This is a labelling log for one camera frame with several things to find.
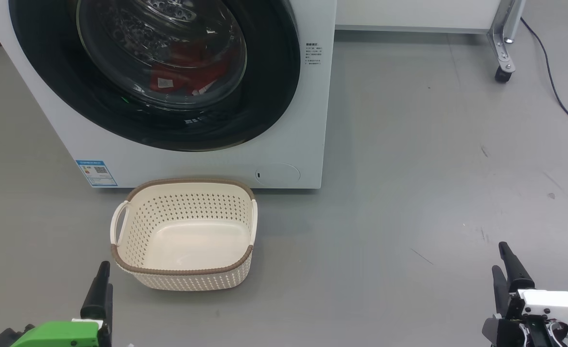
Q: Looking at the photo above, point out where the grey metal caster leg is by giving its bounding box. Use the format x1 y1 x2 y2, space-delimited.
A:
487 0 527 83

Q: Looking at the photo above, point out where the red garment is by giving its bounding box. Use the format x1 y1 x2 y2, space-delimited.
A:
148 41 234 97

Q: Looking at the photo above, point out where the cream perforated laundry basket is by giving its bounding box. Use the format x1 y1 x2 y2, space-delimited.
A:
110 178 258 292

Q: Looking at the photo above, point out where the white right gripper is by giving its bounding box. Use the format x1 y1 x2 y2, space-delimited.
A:
482 241 568 347

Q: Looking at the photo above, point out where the blue energy label sticker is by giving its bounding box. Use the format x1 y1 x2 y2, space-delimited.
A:
76 160 119 187

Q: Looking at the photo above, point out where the black floor cable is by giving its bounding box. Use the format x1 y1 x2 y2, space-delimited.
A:
519 17 568 144

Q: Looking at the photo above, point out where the black round glass washer door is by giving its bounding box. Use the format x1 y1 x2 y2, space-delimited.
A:
8 0 302 152

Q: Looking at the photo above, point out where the white partition panel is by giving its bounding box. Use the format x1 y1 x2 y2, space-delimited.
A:
335 0 504 34

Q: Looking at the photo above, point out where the white front-load washing machine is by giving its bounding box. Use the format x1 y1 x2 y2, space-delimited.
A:
0 0 338 189

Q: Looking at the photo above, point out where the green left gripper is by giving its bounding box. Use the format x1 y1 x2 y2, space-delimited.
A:
9 261 114 347

